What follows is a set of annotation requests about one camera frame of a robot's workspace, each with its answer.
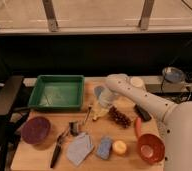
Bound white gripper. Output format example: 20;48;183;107
98;88;117;108

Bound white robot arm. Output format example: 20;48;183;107
99;74;192;171

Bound blue plastic cup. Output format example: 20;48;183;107
94;86;104;98

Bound red measuring cup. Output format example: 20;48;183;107
137;134;165;165

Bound metal spoon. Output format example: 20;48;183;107
82;104;93;125

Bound bunch of dark grapes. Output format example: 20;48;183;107
108;107;131;128

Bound white round lid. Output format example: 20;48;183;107
130;77;145;89

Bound orange carrot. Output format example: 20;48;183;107
134;117;142;138

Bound black rectangular block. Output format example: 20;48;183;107
134;105;152;122

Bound green plastic tray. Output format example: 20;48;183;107
28;75;84;111

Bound yellow round fruit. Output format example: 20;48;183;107
112;140;127;155

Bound blue sponge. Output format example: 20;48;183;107
96;136;113;160

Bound blue grey cloth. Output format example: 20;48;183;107
66;132;94;166

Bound metal bowl in background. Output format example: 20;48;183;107
162;67;185;83

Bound purple bowl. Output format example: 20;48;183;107
21;116;51;145

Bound black office chair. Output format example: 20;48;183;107
0;76;30;171

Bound black handled knife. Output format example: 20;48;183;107
50;127;69;168

